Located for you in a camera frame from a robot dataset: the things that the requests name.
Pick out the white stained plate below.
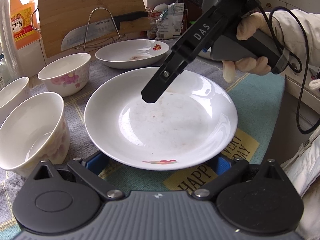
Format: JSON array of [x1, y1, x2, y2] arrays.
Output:
[[95, 39, 170, 69]]

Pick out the white fruit plate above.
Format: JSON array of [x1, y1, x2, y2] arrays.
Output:
[[84, 67, 238, 171]]

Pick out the white floral bowl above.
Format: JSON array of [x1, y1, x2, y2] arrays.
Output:
[[1, 92, 71, 177]]

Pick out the pink floral bowl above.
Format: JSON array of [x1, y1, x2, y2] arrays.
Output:
[[37, 53, 91, 97]]

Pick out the right white sleeve forearm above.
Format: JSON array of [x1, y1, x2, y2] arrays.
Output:
[[272, 9, 320, 67]]

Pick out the right gloved hand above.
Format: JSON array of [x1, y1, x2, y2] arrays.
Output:
[[221, 12, 279, 83]]

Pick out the white blue seasoning bag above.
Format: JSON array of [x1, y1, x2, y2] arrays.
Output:
[[156, 3, 181, 40]]

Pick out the red white clipped bag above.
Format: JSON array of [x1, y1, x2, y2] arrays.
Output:
[[146, 3, 168, 40]]

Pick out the dark soy sauce bottle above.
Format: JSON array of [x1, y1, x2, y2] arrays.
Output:
[[176, 0, 188, 34]]

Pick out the bamboo cutting board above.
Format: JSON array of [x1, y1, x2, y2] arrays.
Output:
[[38, 0, 145, 57]]

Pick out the stack of clear plastic cups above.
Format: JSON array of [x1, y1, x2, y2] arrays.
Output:
[[1, 0, 24, 80]]

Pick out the orange cooking wine jug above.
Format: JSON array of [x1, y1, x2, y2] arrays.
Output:
[[10, 0, 41, 49]]

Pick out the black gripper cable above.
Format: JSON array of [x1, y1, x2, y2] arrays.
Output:
[[257, 4, 320, 135]]

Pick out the black handled kitchen knife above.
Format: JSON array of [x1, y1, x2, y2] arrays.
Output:
[[61, 11, 148, 51]]

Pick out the metal wire board rack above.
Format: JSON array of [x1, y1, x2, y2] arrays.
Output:
[[69, 7, 122, 51]]

